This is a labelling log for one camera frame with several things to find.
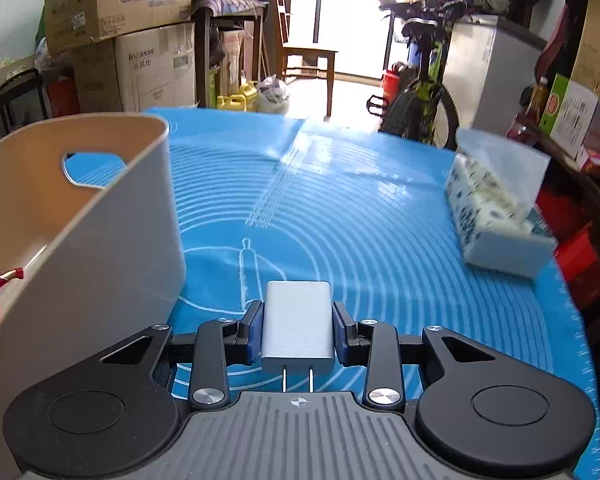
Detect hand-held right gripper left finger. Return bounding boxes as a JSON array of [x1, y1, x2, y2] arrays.
[[100, 300, 266, 412]]

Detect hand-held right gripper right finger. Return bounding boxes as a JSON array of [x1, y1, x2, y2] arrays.
[[330, 301, 499, 412]]

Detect small white plug charger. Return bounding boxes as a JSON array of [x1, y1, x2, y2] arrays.
[[260, 280, 336, 394]]

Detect beige plastic storage bin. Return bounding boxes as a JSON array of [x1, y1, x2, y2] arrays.
[[0, 112, 188, 466]]

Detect blue silicone baking mat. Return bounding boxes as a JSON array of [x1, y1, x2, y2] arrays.
[[62, 106, 600, 480]]

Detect patterned tissue pack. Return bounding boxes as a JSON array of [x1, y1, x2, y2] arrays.
[[443, 127, 559, 280]]

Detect grey plastic bag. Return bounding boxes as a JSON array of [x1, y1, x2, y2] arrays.
[[255, 74, 291, 115]]

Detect green black bicycle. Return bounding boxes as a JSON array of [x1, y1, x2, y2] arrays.
[[365, 2, 461, 149]]

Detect red plastic crate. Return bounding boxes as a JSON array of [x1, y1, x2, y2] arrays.
[[535, 186, 600, 312]]

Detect white cardboard box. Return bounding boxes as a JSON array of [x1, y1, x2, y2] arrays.
[[113, 22, 197, 113]]

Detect wooden chair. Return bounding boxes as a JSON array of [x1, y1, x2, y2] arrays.
[[272, 0, 340, 120]]

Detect plain brown cardboard box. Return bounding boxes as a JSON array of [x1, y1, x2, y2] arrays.
[[72, 40, 124, 114]]

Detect orange drink bottle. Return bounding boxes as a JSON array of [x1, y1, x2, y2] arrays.
[[524, 77, 551, 122]]

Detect white chest freezer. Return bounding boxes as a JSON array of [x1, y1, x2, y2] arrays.
[[442, 13, 549, 137]]

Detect green and white carton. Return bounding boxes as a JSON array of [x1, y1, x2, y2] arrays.
[[538, 73, 600, 162]]

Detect black metal chair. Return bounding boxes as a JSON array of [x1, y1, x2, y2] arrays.
[[0, 67, 49, 127]]

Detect brown printed cardboard box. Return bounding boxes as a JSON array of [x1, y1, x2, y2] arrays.
[[43, 0, 194, 56]]

